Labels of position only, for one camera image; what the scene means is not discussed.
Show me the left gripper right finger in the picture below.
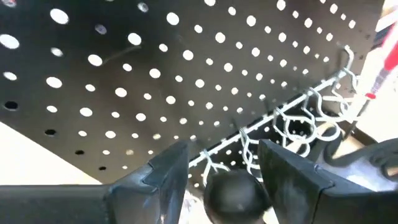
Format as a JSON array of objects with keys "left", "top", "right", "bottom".
[{"left": 259, "top": 139, "right": 374, "bottom": 224}]

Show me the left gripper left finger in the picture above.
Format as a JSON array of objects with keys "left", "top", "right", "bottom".
[{"left": 107, "top": 140, "right": 189, "bottom": 224}]

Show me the red clear handle screwdriver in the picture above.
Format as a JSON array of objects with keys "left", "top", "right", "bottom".
[
  {"left": 203, "top": 169, "right": 273, "bottom": 224},
  {"left": 345, "top": 27, "right": 398, "bottom": 138}
]

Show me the black metal pegboard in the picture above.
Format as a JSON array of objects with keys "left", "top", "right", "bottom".
[{"left": 0, "top": 0, "right": 386, "bottom": 200}]

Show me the small ring wire rack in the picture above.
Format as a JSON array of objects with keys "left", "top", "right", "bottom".
[{"left": 188, "top": 45, "right": 361, "bottom": 187}]

